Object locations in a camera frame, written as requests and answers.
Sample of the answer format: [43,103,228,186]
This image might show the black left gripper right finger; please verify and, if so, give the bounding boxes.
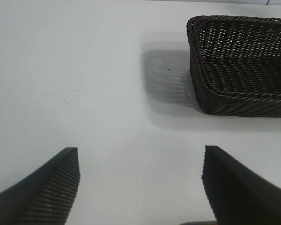
[200,145,281,225]

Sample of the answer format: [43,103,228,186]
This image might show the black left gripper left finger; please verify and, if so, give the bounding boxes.
[0,147,81,225]

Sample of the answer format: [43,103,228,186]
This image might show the dark brown woven basket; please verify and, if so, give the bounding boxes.
[186,15,281,118]

